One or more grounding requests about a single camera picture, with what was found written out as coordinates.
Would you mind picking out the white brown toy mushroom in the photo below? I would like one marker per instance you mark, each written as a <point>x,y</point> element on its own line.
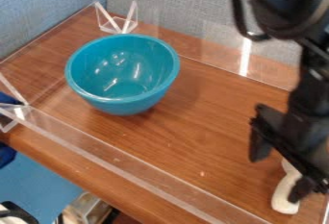
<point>280,203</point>

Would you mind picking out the black white object bottom-left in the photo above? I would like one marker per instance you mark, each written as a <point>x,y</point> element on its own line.
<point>13,214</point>

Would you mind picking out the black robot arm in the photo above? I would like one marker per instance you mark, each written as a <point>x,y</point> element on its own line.
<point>301,21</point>

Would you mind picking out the clear acrylic back barrier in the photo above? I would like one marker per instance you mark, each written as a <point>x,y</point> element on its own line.
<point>223,63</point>

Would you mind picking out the metal object under table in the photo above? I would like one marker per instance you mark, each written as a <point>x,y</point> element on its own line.
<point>87,210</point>

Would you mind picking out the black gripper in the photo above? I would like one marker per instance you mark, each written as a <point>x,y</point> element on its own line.
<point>299,135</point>

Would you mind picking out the clear acrylic corner bracket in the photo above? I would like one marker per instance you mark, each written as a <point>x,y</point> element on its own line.
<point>114,24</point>

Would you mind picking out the clear acrylic front barrier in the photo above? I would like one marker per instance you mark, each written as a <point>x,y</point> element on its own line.
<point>170,165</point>

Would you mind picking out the clear acrylic barrier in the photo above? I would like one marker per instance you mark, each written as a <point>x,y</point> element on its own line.
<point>170,165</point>
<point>223,63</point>

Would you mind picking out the blue bowl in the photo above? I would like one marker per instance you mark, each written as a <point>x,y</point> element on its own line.
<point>122,73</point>

